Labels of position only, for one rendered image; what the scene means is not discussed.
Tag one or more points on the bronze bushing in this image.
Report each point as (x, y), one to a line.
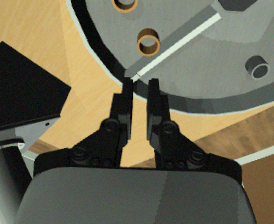
(124, 8)
(148, 50)

